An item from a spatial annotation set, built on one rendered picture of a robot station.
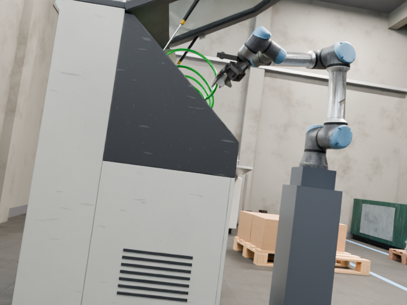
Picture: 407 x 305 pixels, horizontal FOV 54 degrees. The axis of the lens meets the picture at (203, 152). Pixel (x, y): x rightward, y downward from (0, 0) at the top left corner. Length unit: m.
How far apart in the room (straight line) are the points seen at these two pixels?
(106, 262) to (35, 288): 0.31
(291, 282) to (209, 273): 0.48
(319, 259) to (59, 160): 1.32
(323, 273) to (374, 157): 7.18
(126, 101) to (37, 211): 0.60
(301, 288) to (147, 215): 0.86
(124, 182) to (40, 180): 0.35
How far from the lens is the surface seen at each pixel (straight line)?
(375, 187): 9.19
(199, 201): 1.74
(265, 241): 4.13
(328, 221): 2.10
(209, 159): 1.74
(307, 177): 2.08
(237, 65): 1.92
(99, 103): 1.78
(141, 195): 1.73
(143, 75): 1.79
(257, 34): 1.87
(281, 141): 8.40
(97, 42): 1.85
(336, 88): 2.10
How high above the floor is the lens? 0.76
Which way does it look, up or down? 4 degrees up
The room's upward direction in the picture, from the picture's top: 7 degrees clockwise
